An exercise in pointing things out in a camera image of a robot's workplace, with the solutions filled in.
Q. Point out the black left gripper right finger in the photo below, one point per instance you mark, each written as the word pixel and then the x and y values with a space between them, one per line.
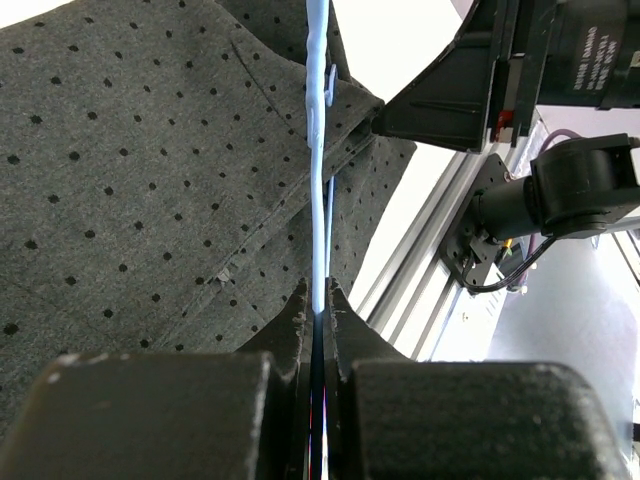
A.
pixel 390 417

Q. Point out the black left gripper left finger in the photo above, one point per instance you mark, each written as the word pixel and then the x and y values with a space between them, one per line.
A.
pixel 239 415

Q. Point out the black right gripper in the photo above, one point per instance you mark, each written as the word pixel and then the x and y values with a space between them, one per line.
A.
pixel 509 57

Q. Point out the light blue wire hanger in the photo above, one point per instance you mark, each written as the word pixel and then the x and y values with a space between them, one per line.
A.
pixel 319 96

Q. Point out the grey dotted skirt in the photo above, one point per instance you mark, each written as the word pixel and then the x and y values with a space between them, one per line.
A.
pixel 154 179

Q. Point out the aluminium mounting rail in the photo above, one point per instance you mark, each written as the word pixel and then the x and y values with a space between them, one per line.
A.
pixel 403 289

